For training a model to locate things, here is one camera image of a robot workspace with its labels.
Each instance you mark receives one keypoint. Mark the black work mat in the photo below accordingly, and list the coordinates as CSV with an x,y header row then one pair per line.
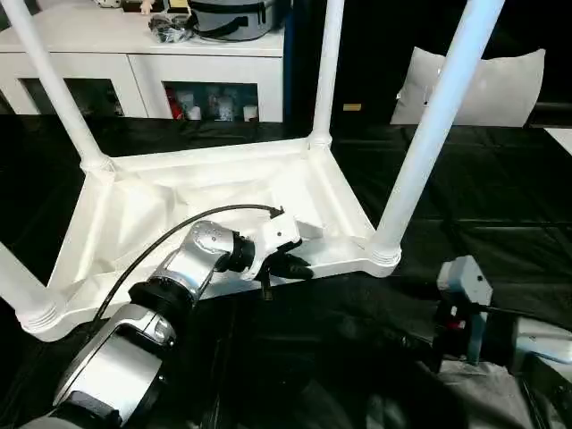
x,y
465,223

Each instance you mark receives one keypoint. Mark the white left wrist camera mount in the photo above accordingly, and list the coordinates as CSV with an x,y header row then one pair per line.
x,y
281,234

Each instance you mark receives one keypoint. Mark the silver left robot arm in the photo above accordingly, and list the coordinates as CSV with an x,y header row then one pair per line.
x,y
197,259

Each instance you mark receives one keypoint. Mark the black cabinet with gold label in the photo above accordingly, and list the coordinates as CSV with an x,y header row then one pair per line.
x,y
375,54

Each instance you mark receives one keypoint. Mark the flat white board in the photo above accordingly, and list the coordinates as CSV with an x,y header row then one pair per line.
x,y
561,138

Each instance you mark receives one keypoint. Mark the white cabinet with glass doors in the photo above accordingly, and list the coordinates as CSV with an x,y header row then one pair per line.
x,y
107,40

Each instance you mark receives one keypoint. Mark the dark clutter pile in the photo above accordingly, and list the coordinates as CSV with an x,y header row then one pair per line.
x,y
170,29

